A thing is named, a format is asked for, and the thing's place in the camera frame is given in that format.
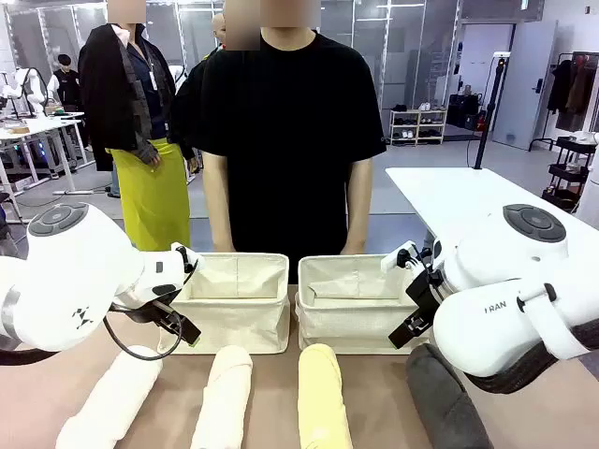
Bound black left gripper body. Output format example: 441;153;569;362
122;297;175;328

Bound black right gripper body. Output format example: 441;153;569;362
404;268;445;320

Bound pale pink towel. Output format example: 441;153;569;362
189;344;254;449

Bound dark grey towel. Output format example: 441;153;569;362
404;343;493;449

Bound white towel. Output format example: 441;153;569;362
54;344;164;449

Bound yellow towel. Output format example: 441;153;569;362
297;343;355;449

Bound person's left forearm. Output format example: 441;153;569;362
343;194;374;243

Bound person's right forearm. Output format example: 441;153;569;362
203;194;235;243

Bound cream fabric basket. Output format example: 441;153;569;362
156;252;291;355
294;253;434;355

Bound white table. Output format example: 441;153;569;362
384;167;599;263

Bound person in yellow apron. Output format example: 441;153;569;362
77;0;192;253

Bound wooden shoe rack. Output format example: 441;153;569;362
388;108;448;146

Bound black utility cart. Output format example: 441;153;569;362
541;135;598;214

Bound black tripod pole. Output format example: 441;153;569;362
473;51;512;170

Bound black equipment cases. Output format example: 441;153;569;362
447;92;484;131

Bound bald person in black jacket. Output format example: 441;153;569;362
167;12;226;184

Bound person in black t-shirt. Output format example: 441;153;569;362
189;0;388;284

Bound white desk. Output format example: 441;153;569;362
0;111;86;225

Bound grey door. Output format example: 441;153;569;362
490;21;559;151

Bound background person in dark clothes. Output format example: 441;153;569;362
45;53;84;112

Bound clothes rack with dark coats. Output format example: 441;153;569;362
528;51;599;153

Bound small white background robot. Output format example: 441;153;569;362
0;67;49;118

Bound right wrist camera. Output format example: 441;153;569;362
380;240;434;278

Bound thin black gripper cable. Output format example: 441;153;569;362
103;302;184;361

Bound black corrugated cable sleeve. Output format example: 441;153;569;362
460;322;599;395
0;334;60;367

